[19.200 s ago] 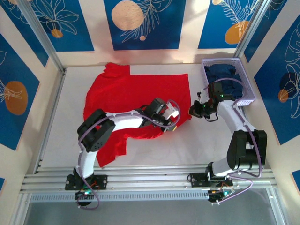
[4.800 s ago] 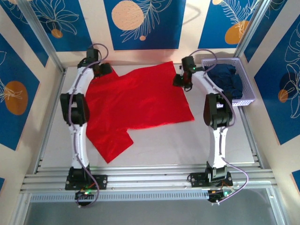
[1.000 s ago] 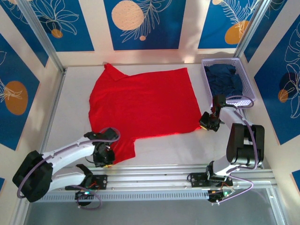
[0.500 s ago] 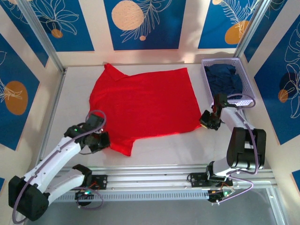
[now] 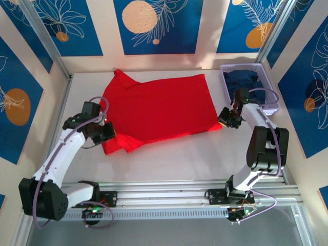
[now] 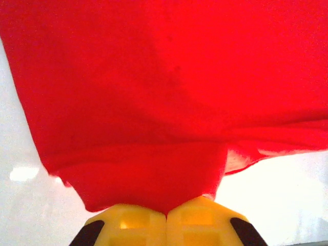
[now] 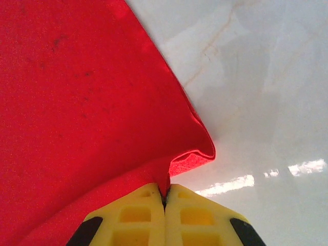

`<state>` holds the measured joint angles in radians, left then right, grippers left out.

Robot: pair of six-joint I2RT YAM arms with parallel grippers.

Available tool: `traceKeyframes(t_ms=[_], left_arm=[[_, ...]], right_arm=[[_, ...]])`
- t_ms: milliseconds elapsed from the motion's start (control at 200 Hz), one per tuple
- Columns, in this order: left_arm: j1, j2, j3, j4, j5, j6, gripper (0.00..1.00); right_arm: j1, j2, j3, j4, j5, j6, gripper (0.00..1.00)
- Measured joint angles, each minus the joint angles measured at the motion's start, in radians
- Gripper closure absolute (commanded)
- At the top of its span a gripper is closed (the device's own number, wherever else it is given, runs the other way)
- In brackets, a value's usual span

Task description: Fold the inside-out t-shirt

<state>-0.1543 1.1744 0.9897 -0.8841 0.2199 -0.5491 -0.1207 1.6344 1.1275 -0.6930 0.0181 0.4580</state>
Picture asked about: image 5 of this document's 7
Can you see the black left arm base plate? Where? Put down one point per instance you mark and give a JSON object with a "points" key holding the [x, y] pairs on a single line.
{"points": [[110, 198]]}

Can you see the blue floral wall panel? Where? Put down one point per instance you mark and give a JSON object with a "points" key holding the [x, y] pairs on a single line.
{"points": [[25, 33], [89, 30], [307, 115], [235, 25], [287, 33]]}

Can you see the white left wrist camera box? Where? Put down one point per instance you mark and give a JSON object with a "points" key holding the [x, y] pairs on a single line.
{"points": [[103, 119]]}

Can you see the aluminium base frame rails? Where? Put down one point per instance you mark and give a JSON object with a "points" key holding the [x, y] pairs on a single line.
{"points": [[159, 197]]}

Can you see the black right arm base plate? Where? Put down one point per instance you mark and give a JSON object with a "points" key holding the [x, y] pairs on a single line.
{"points": [[215, 196]]}

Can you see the aluminium frame post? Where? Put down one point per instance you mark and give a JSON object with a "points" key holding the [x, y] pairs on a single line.
{"points": [[274, 30], [48, 43]]}

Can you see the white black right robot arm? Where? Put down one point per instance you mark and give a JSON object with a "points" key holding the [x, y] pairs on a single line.
{"points": [[252, 115]]}

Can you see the blue panel with orange oval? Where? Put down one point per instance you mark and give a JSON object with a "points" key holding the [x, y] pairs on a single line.
{"points": [[20, 82]]}

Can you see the blue panel with peach circle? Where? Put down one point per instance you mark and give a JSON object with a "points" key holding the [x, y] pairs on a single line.
{"points": [[179, 33]]}

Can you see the navy blue cloth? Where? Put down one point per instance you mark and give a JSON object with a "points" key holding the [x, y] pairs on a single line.
{"points": [[241, 79]]}

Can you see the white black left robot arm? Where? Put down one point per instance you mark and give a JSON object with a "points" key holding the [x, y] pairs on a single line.
{"points": [[64, 151]]}

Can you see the lavender perforated plastic basket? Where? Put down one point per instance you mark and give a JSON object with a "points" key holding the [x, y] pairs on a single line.
{"points": [[269, 82]]}

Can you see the red t-shirt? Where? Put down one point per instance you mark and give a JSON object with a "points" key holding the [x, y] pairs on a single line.
{"points": [[159, 107]]}

